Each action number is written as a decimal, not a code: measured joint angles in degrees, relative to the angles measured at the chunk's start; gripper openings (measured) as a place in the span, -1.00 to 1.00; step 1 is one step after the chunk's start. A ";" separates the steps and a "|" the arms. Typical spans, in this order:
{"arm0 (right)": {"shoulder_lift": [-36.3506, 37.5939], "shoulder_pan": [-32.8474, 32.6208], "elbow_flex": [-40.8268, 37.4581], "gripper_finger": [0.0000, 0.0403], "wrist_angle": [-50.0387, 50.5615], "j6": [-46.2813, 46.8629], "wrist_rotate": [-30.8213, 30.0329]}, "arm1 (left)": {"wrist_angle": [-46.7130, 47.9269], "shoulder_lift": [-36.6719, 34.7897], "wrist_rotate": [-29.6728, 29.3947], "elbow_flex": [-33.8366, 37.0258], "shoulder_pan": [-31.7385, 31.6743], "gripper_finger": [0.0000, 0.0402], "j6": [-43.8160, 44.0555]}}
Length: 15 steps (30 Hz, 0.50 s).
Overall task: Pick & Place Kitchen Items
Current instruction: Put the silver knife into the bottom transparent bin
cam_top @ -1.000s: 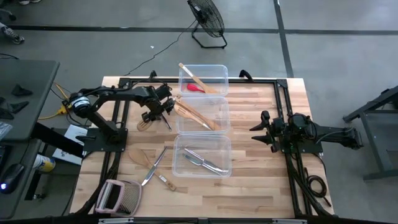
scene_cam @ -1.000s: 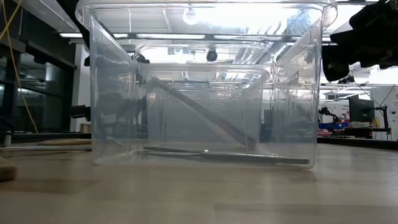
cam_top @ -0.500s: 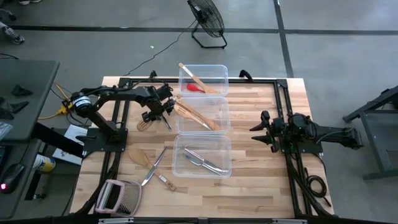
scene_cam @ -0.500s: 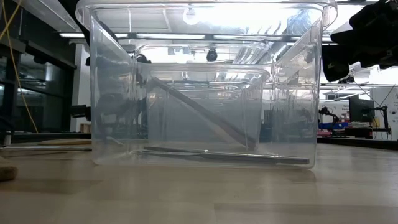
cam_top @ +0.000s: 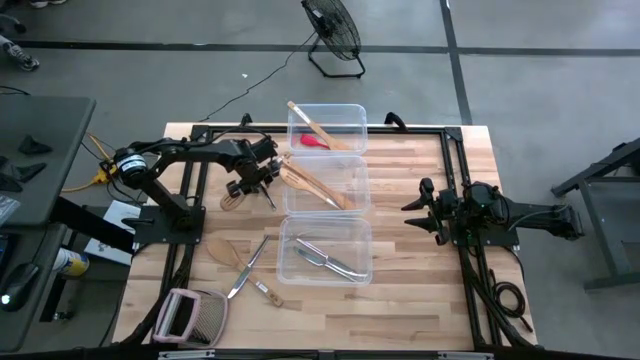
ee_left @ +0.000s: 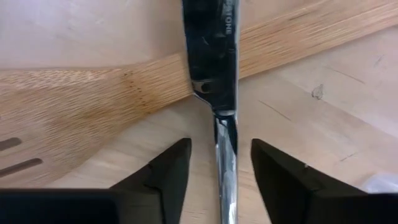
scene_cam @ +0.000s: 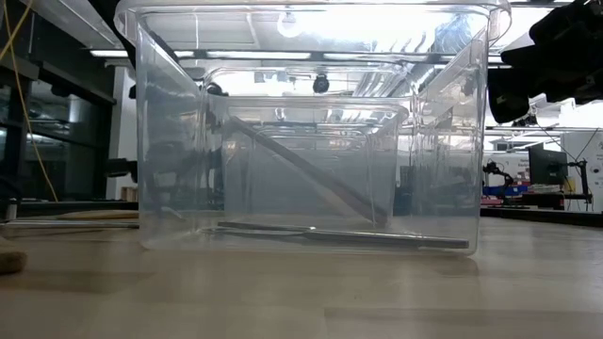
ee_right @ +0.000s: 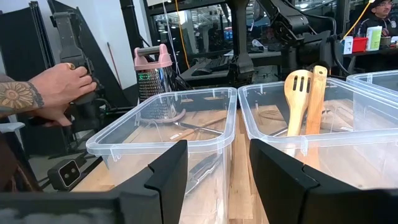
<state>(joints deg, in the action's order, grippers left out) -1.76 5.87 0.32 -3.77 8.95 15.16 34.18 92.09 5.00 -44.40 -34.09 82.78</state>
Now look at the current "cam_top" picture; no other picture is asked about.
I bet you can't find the yellow extension cable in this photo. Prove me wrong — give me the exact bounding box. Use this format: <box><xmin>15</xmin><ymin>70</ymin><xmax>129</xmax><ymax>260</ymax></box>
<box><xmin>60</xmin><ymin>130</ymin><xmax>109</xmax><ymax>195</ymax></box>

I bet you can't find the black cable bundle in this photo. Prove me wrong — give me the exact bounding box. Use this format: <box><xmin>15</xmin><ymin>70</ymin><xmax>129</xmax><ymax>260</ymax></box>
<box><xmin>116</xmin><ymin>244</ymin><xmax>194</xmax><ymax>348</ymax></box>
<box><xmin>458</xmin><ymin>245</ymin><xmax>533</xmax><ymax>350</ymax></box>

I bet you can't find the white paper booklet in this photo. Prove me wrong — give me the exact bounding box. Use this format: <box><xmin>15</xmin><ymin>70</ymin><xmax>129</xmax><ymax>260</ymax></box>
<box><xmin>81</xmin><ymin>199</ymin><xmax>145</xmax><ymax>267</ymax></box>

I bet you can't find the clear plastic bag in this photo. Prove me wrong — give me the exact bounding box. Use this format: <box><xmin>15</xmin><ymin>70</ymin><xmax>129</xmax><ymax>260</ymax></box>
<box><xmin>0</xmin><ymin>193</ymin><xmax>24</xmax><ymax>227</ymax></box>

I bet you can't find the coiled black cable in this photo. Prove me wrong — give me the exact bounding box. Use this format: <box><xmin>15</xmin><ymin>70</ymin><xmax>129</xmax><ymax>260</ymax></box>
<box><xmin>489</xmin><ymin>269</ymin><xmax>536</xmax><ymax>336</ymax></box>

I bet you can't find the pink handled grater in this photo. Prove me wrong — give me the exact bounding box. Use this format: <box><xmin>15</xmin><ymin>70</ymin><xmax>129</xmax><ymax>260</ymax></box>
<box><xmin>150</xmin><ymin>286</ymin><xmax>231</xmax><ymax>350</ymax></box>

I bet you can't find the yellow power plug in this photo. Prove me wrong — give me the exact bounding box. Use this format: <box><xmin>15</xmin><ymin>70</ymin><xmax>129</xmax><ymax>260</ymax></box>
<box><xmin>95</xmin><ymin>158</ymin><xmax>126</xmax><ymax>186</ymax></box>

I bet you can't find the clear plastic storage bin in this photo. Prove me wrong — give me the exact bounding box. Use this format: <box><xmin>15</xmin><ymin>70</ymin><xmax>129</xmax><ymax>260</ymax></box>
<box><xmin>276</xmin><ymin>215</ymin><xmax>375</xmax><ymax>288</ymax></box>
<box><xmin>280</xmin><ymin>153</ymin><xmax>373</xmax><ymax>218</ymax></box>
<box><xmin>285</xmin><ymin>102</ymin><xmax>369</xmax><ymax>157</ymax></box>

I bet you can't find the dark grey desk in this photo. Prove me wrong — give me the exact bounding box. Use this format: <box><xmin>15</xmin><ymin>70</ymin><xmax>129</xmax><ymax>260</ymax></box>
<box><xmin>0</xmin><ymin>221</ymin><xmax>69</xmax><ymax>354</ymax></box>

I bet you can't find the black computer mouse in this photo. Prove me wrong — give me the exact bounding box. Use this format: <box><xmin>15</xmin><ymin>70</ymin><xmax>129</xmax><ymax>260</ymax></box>
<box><xmin>0</xmin><ymin>261</ymin><xmax>43</xmax><ymax>314</ymax></box>

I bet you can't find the black metal stand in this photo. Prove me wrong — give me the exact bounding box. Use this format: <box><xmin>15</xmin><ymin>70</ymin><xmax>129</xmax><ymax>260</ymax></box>
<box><xmin>550</xmin><ymin>135</ymin><xmax>640</xmax><ymax>292</ymax></box>

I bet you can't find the white and yellow can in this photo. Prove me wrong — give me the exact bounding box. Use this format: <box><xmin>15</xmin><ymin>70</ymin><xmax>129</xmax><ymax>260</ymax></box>
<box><xmin>50</xmin><ymin>247</ymin><xmax>92</xmax><ymax>280</ymax></box>

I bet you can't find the black aluminium table frame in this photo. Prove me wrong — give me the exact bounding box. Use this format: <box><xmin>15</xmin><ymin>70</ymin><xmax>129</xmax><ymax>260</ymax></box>
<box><xmin>162</xmin><ymin>123</ymin><xmax>489</xmax><ymax>352</ymax></box>

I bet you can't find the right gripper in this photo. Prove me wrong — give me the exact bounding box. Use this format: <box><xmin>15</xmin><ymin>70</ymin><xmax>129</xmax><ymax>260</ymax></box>
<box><xmin>400</xmin><ymin>177</ymin><xmax>454</xmax><ymax>247</ymax></box>

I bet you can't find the spare black gripper finger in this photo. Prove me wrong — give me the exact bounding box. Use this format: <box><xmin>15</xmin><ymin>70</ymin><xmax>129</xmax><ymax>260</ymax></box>
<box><xmin>0</xmin><ymin>171</ymin><xmax>25</xmax><ymax>195</ymax></box>
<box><xmin>9</xmin><ymin>161</ymin><xmax>49</xmax><ymax>185</ymax></box>
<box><xmin>17</xmin><ymin>134</ymin><xmax>54</xmax><ymax>156</ymax></box>

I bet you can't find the silver metal bracket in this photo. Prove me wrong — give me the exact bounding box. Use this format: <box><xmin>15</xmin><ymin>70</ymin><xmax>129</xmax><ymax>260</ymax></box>
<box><xmin>435</xmin><ymin>350</ymin><xmax>496</xmax><ymax>360</ymax></box>
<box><xmin>157</xmin><ymin>348</ymin><xmax>218</xmax><ymax>360</ymax></box>

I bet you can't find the stainless steel table knife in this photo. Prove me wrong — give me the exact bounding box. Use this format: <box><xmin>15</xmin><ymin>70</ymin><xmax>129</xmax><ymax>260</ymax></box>
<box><xmin>291</xmin><ymin>245</ymin><xmax>368</xmax><ymax>283</ymax></box>
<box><xmin>258</xmin><ymin>183</ymin><xmax>278</xmax><ymax>213</ymax></box>
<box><xmin>294</xmin><ymin>236</ymin><xmax>370</xmax><ymax>278</ymax></box>
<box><xmin>226</xmin><ymin>234</ymin><xmax>273</xmax><ymax>301</ymax></box>

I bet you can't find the grey side table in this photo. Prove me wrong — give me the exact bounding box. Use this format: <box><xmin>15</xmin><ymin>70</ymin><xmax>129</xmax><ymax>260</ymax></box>
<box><xmin>0</xmin><ymin>94</ymin><xmax>98</xmax><ymax>229</ymax></box>

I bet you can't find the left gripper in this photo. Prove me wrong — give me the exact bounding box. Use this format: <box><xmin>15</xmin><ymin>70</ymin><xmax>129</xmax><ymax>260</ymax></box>
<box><xmin>226</xmin><ymin>156</ymin><xmax>283</xmax><ymax>200</ymax></box>

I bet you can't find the black floor fan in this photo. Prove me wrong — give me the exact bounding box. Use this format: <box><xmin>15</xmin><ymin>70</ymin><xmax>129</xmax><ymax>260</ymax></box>
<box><xmin>299</xmin><ymin>0</ymin><xmax>368</xmax><ymax>80</ymax></box>

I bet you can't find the black diagonal desk bar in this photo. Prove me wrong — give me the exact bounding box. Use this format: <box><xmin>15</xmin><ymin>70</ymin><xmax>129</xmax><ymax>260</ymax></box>
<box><xmin>49</xmin><ymin>195</ymin><xmax>137</xmax><ymax>254</ymax></box>

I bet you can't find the red silicone spatula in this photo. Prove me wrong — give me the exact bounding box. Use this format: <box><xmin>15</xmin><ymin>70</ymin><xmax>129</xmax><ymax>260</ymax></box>
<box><xmin>298</xmin><ymin>132</ymin><xmax>333</xmax><ymax>151</ymax></box>

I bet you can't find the black fan power cable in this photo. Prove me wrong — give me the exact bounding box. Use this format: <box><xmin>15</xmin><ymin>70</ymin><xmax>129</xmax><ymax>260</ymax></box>
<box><xmin>198</xmin><ymin>30</ymin><xmax>319</xmax><ymax>124</ymax></box>

